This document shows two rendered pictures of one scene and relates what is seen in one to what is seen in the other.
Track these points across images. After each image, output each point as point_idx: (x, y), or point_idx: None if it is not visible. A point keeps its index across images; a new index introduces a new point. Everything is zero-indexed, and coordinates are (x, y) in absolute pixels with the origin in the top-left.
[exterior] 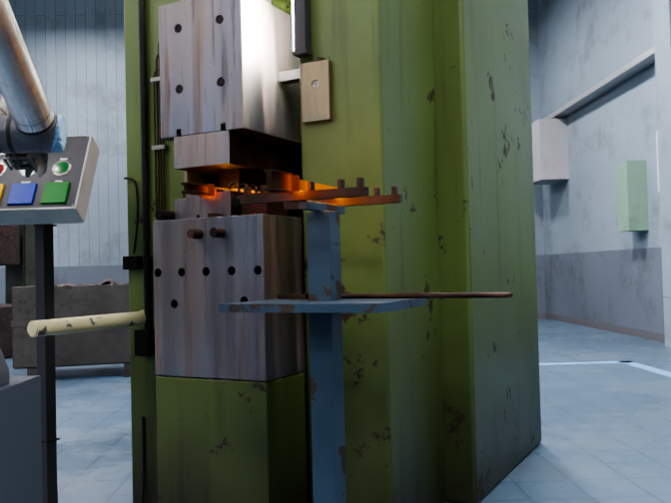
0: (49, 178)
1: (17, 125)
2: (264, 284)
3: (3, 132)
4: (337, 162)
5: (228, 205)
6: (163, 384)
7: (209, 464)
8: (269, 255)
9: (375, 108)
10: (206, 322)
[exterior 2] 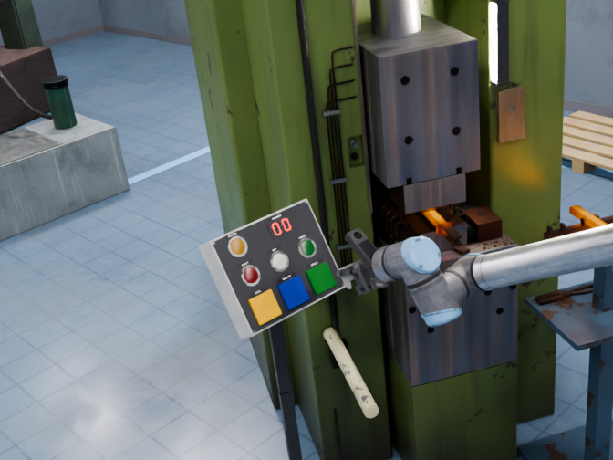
0: (304, 264)
1: (486, 287)
2: (517, 295)
3: (465, 295)
4: (524, 170)
5: (464, 235)
6: (420, 391)
7: (466, 429)
8: None
9: (559, 123)
10: (463, 335)
